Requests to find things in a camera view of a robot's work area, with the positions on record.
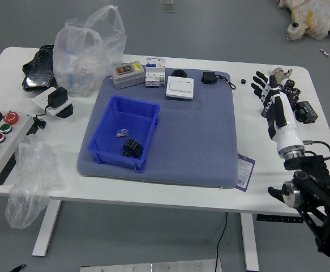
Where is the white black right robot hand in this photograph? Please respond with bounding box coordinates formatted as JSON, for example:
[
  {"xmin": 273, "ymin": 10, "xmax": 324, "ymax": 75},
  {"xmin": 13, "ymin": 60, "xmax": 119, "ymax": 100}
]
[{"xmin": 250, "ymin": 70, "xmax": 306, "ymax": 151}]

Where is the big black gear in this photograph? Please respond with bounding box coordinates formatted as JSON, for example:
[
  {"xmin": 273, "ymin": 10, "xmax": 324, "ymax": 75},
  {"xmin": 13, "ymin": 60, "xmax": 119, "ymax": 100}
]
[{"xmin": 123, "ymin": 138, "xmax": 143, "ymax": 156}]

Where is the grey push-button control box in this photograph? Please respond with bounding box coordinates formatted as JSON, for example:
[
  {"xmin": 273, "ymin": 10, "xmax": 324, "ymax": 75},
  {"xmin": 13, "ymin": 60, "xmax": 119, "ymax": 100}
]
[{"xmin": 0, "ymin": 101, "xmax": 35, "ymax": 186}]

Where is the blue plastic box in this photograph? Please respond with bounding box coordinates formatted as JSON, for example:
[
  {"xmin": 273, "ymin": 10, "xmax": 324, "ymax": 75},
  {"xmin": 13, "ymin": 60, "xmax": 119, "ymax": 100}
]
[{"xmin": 88, "ymin": 95, "xmax": 161, "ymax": 173}]

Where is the black module with green terminal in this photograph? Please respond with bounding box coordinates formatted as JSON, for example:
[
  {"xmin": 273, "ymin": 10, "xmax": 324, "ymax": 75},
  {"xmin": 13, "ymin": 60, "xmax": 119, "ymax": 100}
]
[{"xmin": 294, "ymin": 100, "xmax": 319, "ymax": 124}]

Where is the white table leg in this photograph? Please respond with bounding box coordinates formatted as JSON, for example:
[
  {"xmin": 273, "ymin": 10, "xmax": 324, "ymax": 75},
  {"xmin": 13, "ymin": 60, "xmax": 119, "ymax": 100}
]
[
  {"xmin": 239, "ymin": 212, "xmax": 260, "ymax": 271},
  {"xmin": 32, "ymin": 199, "xmax": 62, "ymax": 257}
]

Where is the purple white label card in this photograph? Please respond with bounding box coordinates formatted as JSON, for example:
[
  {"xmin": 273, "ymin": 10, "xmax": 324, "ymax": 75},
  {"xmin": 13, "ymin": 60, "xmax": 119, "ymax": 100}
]
[{"xmin": 235, "ymin": 154, "xmax": 256, "ymax": 191}]

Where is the white metal connector plug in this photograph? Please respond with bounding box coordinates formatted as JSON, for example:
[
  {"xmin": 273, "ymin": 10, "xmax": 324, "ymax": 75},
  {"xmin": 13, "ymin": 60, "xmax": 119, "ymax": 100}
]
[{"xmin": 271, "ymin": 67, "xmax": 293, "ymax": 83}]

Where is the black table control panel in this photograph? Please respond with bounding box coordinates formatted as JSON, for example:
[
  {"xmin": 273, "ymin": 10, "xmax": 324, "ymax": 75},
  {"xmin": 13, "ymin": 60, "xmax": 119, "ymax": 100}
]
[{"xmin": 256, "ymin": 214, "xmax": 304, "ymax": 224}]

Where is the crumpled clear plastic bag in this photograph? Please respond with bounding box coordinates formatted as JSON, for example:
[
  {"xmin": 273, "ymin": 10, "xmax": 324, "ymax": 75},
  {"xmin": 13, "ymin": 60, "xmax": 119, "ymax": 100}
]
[{"xmin": 5, "ymin": 134, "xmax": 65, "ymax": 230}]

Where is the small black module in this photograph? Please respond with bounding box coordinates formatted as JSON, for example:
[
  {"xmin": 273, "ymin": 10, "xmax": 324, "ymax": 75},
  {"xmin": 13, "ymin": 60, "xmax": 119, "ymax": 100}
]
[{"xmin": 200, "ymin": 71, "xmax": 218, "ymax": 85}]

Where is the blue-grey padded mat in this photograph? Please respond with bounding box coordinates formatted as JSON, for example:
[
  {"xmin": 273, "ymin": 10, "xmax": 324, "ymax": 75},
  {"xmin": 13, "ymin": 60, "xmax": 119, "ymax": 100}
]
[{"xmin": 76, "ymin": 66, "xmax": 239, "ymax": 189}]

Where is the plastic-wrapped white toy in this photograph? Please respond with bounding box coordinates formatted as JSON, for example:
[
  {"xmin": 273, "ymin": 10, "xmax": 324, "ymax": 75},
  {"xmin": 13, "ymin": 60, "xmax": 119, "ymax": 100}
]
[{"xmin": 276, "ymin": 0, "xmax": 330, "ymax": 41}]

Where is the white circuit breaker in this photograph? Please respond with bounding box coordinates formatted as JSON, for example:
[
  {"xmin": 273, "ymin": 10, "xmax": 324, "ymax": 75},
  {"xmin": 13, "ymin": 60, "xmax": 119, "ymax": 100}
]
[{"xmin": 144, "ymin": 58, "xmax": 167, "ymax": 88}]

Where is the black block under socket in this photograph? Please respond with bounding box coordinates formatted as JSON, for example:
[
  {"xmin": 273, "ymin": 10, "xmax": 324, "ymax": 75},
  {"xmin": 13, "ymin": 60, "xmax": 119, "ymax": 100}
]
[{"xmin": 57, "ymin": 104, "xmax": 75, "ymax": 119}]

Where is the small clear bag of screws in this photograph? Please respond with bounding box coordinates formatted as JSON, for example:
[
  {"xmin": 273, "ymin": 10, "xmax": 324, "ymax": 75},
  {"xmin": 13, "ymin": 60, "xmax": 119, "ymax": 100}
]
[{"xmin": 113, "ymin": 127, "xmax": 130, "ymax": 138}]

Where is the white power socket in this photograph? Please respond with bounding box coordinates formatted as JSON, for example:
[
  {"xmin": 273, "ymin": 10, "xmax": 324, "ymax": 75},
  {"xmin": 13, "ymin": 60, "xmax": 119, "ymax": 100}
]
[{"xmin": 31, "ymin": 86, "xmax": 74, "ymax": 117}]

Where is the clear tape piece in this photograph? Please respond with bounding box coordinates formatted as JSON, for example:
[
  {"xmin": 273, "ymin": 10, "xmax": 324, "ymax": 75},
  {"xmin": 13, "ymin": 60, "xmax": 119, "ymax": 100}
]
[{"xmin": 161, "ymin": 0, "xmax": 177, "ymax": 14}]

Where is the black power adapter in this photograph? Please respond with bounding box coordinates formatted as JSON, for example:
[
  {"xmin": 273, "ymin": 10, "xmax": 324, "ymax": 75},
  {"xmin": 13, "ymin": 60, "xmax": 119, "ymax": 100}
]
[{"xmin": 45, "ymin": 87, "xmax": 68, "ymax": 110}]

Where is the black shiny packet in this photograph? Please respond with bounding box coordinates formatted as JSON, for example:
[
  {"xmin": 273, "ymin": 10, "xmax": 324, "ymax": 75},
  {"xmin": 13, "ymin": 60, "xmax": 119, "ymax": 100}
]
[{"xmin": 22, "ymin": 44, "xmax": 57, "ymax": 91}]

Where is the large clear plastic bag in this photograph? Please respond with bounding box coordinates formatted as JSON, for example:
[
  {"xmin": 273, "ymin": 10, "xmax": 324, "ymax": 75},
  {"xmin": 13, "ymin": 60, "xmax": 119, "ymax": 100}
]
[{"xmin": 53, "ymin": 5, "xmax": 127, "ymax": 97}]

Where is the white wall switch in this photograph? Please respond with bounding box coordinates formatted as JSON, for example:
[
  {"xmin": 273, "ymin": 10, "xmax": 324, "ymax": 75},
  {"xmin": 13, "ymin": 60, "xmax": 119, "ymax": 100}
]
[{"xmin": 165, "ymin": 75, "xmax": 195, "ymax": 100}]

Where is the black cable under table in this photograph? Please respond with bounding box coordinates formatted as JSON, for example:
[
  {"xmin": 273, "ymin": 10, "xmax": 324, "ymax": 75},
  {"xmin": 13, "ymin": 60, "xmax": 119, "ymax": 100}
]
[{"xmin": 215, "ymin": 212, "xmax": 228, "ymax": 272}]

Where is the black adapter cord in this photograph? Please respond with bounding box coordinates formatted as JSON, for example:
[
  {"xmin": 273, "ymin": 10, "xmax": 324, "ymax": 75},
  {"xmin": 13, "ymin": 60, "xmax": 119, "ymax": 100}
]
[{"xmin": 33, "ymin": 106, "xmax": 51, "ymax": 130}]

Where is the grey two-button switch box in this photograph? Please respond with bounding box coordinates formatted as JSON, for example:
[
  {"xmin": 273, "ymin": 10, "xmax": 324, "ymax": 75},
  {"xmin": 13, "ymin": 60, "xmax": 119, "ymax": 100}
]
[{"xmin": 110, "ymin": 61, "xmax": 146, "ymax": 90}]

